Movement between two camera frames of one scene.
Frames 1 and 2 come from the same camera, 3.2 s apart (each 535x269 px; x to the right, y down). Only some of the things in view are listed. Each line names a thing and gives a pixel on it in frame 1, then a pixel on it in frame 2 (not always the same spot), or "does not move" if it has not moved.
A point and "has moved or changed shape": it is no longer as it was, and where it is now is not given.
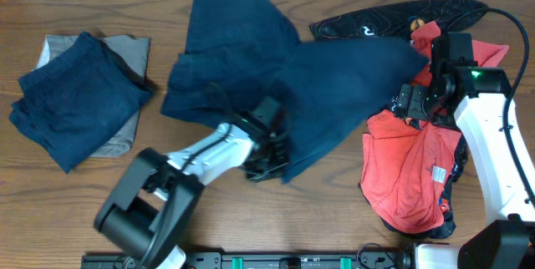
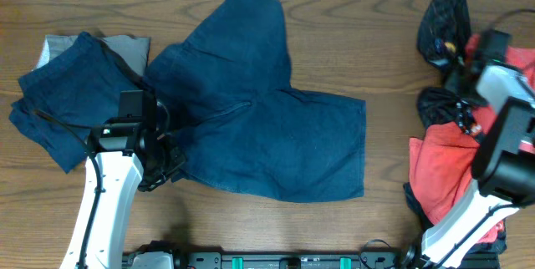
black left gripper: [270, 160] to [165, 169]
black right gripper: [410, 101] to [451, 84]
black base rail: [270, 260] does not move
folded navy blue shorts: [74, 103] does not move
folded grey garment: [134, 52] does not move
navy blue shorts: [241, 45] has moved or changed shape
